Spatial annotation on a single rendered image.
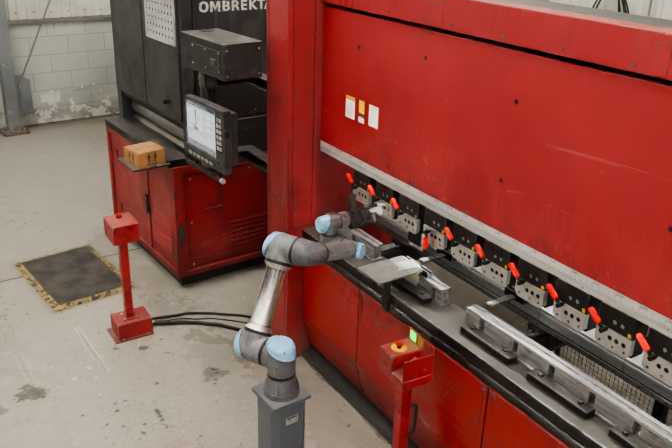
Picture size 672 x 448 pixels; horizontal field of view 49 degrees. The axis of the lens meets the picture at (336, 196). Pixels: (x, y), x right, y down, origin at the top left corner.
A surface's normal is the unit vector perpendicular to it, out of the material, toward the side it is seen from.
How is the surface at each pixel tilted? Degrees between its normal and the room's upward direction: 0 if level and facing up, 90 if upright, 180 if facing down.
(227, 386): 0
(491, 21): 90
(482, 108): 90
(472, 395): 90
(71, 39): 90
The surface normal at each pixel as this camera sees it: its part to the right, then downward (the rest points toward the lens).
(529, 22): -0.84, 0.18
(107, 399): 0.03, -0.93
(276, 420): -0.16, 0.36
